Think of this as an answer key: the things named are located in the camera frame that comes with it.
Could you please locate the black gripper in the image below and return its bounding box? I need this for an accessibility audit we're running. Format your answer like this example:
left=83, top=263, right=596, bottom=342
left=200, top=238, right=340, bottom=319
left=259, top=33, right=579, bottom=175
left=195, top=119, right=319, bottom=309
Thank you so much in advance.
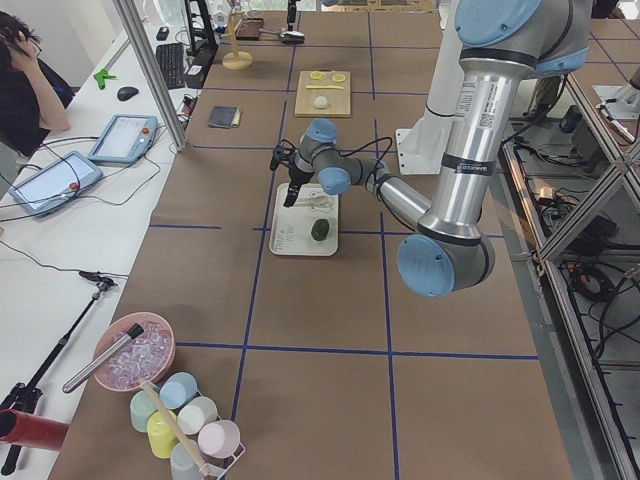
left=287, top=0, right=297, bottom=18
left=283, top=153, right=315, bottom=208

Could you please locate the white ceramic spoon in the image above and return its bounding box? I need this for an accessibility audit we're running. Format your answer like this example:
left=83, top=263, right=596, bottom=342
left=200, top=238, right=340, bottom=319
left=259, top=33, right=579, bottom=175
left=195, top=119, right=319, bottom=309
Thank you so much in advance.
left=295, top=195, right=333, bottom=209

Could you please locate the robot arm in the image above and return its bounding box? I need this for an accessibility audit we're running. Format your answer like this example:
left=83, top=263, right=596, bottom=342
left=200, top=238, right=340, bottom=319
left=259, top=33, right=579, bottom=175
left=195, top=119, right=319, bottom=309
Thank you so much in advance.
left=269, top=1, right=592, bottom=297

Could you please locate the white steamed bun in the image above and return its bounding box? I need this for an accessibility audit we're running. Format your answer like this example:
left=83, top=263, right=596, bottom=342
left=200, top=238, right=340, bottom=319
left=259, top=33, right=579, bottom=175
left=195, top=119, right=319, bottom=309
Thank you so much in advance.
left=313, top=96, right=328, bottom=109

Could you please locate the steel tube in bowl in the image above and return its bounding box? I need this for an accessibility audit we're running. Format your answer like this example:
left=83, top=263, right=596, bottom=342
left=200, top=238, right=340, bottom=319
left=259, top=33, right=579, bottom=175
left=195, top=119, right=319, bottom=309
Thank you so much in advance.
left=62, top=323, right=144, bottom=394

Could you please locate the pink bowl with ice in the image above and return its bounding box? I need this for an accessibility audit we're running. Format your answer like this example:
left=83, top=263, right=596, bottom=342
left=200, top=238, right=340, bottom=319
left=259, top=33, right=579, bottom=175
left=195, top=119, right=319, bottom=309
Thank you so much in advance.
left=94, top=312, right=176, bottom=392

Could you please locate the steel scoop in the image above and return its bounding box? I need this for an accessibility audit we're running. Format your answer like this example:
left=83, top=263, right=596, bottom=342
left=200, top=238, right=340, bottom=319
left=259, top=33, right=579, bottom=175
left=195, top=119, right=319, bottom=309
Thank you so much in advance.
left=260, top=28, right=305, bottom=45

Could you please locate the cream bear serving tray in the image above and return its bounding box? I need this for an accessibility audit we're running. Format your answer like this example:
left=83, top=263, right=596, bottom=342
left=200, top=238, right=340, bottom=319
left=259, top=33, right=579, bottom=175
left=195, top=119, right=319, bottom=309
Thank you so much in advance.
left=269, top=183, right=339, bottom=257

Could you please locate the green avocado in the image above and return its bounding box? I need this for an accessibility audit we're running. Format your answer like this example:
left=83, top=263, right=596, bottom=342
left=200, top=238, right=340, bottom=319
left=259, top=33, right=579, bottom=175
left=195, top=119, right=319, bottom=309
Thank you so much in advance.
left=311, top=218, right=331, bottom=242

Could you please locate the wooden mug tree stand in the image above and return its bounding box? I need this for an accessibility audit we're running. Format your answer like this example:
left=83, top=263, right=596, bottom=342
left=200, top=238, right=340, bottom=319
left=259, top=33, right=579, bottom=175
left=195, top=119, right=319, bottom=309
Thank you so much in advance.
left=222, top=8, right=253, bottom=70

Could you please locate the yellow plastic knife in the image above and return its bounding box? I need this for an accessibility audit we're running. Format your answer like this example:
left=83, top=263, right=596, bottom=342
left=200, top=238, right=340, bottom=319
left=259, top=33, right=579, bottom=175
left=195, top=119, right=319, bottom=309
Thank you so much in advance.
left=304, top=84, right=345, bottom=90

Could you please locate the bamboo cutting board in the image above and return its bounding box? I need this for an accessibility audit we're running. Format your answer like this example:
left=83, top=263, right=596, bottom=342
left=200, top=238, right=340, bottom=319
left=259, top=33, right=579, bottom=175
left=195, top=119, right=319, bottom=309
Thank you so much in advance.
left=294, top=70, right=352, bottom=118

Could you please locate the grey folded cloth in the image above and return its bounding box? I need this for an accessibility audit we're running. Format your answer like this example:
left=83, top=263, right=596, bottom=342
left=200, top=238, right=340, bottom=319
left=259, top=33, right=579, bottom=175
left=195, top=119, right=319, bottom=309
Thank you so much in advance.
left=207, top=105, right=242, bottom=129

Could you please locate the black keyboard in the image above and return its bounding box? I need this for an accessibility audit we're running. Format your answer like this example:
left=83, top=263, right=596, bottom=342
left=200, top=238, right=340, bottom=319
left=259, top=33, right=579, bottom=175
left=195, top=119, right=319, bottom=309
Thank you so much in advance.
left=155, top=43, right=185, bottom=90

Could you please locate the far blue teach pendant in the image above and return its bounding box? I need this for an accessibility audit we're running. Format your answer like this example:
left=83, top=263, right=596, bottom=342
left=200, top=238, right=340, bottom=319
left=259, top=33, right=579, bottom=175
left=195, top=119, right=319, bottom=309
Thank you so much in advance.
left=88, top=114, right=158, bottom=165

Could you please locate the blue teach pendant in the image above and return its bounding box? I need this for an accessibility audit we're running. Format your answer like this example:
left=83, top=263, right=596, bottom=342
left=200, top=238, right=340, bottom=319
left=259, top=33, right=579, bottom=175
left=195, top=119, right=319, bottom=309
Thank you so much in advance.
left=9, top=151, right=103, bottom=216
left=88, top=114, right=158, bottom=165

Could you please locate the black computer mouse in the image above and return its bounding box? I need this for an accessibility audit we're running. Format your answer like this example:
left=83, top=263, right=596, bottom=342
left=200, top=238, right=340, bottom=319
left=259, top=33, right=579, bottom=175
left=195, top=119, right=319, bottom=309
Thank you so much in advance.
left=116, top=86, right=139, bottom=102

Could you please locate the green plastic clip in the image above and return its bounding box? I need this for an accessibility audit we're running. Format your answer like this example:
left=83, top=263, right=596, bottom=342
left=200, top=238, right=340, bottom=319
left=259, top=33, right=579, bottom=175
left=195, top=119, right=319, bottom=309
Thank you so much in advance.
left=93, top=69, right=117, bottom=90

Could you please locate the near blue teach pendant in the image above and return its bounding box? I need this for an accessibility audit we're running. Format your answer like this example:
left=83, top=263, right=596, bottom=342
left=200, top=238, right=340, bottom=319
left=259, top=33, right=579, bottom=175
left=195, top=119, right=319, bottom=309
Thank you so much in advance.
left=9, top=151, right=103, bottom=216

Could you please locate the wooden stick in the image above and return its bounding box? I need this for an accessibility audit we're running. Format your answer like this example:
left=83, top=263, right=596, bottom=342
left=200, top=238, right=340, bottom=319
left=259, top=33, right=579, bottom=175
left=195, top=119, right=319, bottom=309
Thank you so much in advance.
left=140, top=380, right=214, bottom=478

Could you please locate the person in black shirt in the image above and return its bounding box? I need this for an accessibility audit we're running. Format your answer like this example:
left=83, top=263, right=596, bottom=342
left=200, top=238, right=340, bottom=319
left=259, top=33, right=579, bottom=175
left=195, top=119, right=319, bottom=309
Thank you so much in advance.
left=1, top=12, right=75, bottom=157

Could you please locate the black tripod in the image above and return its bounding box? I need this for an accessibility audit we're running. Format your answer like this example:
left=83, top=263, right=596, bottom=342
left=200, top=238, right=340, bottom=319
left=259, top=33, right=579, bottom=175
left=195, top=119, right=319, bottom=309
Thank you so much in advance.
left=0, top=269, right=119, bottom=476

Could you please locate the red cylinder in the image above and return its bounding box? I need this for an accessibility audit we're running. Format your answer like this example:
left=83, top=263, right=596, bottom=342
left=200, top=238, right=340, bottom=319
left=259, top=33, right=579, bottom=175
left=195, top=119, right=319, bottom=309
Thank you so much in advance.
left=1, top=409, right=69, bottom=451

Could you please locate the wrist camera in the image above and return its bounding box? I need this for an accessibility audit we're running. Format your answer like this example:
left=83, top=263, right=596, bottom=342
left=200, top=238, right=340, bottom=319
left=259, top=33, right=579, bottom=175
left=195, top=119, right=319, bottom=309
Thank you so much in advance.
left=269, top=145, right=291, bottom=172

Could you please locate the aluminium frame post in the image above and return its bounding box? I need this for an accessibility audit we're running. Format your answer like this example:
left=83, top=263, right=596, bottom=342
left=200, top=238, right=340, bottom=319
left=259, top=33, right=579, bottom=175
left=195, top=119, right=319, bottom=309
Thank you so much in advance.
left=113, top=0, right=187, bottom=152

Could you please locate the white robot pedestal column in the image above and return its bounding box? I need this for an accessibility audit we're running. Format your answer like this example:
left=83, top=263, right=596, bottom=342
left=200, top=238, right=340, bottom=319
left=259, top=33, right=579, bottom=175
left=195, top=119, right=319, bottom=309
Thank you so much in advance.
left=424, top=0, right=464, bottom=132

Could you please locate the wire rack of cups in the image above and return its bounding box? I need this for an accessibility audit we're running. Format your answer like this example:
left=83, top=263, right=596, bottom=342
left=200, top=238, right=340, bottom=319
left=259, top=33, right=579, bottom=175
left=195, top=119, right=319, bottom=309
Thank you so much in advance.
left=131, top=372, right=247, bottom=479

